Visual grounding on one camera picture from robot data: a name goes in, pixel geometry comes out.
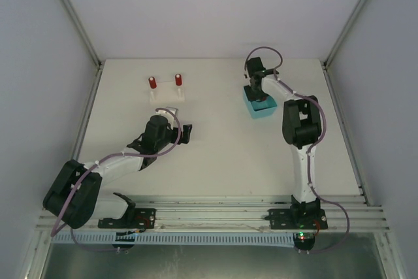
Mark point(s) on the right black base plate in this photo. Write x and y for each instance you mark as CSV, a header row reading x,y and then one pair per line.
x,y
281,219

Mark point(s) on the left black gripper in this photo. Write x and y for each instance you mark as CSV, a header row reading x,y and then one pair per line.
x,y
178,134

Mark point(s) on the teal plastic bin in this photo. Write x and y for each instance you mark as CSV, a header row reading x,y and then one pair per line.
x,y
259,109

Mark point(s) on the white four-peg fixture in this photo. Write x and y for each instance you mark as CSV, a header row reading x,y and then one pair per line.
x,y
167,92

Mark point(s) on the red large spring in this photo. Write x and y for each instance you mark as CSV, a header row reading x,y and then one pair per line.
x,y
152,82
178,79

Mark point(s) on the right frame post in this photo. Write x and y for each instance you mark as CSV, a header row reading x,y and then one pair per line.
x,y
353,17

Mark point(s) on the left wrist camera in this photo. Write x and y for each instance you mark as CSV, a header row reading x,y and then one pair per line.
x,y
171,111

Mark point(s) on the grey slotted cable duct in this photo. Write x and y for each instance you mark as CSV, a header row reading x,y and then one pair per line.
x,y
148,238

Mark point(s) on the left frame post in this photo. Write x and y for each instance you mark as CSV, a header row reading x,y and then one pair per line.
x,y
81,31

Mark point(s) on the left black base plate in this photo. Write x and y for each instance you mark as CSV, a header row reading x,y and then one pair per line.
x,y
139,218

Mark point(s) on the frame post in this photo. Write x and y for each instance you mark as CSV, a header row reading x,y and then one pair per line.
x,y
81,31
353,17

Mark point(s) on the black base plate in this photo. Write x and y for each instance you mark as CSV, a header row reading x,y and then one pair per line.
x,y
281,219
139,218

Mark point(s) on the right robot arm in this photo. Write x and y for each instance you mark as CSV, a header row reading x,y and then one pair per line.
x,y
303,127

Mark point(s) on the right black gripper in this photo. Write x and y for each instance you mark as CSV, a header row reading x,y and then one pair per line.
x,y
257,88

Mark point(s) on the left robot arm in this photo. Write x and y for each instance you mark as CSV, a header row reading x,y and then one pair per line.
x,y
76,196

